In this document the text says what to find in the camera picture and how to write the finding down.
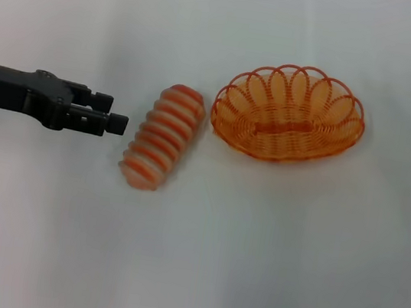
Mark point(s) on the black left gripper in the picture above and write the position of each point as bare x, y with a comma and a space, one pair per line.
10, 88

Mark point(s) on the orange white striped bread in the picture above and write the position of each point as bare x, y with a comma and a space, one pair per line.
163, 136

